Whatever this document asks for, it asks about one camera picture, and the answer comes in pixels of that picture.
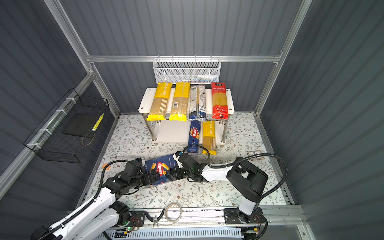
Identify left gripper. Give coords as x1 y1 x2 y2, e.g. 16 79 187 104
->
130 168 161 190

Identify blue Barilla pasta box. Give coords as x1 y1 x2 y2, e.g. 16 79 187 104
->
143 155 178 188

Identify blue Barilla spaghetti box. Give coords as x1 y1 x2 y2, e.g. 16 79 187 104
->
187 121 201 154

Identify yellow Pastatime bag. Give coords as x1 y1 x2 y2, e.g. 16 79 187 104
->
169 82 191 122
203 121 217 156
147 83 173 121

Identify red spaghetti bag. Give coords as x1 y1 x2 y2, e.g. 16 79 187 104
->
211 83 229 120

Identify clear blue spaghetti bag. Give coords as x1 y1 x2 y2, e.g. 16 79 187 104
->
189 84 207 122

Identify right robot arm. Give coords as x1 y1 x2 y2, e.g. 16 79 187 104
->
165 151 289 224

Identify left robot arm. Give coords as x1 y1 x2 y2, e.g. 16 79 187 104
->
31 158 160 240

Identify black pliers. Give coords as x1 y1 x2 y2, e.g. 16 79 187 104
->
145 209 165 228

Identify orange tape roll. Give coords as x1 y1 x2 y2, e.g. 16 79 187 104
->
103 164 111 171

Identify small framed card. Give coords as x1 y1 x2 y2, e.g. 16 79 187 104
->
247 150 263 156

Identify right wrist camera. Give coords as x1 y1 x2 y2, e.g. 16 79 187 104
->
173 151 183 169

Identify coiled white cable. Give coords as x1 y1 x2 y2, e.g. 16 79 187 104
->
164 201 183 223

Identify black wire side basket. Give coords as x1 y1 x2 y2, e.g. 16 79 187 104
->
24 91 110 164

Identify white wire wall basket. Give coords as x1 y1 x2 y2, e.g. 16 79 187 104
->
153 58 222 84

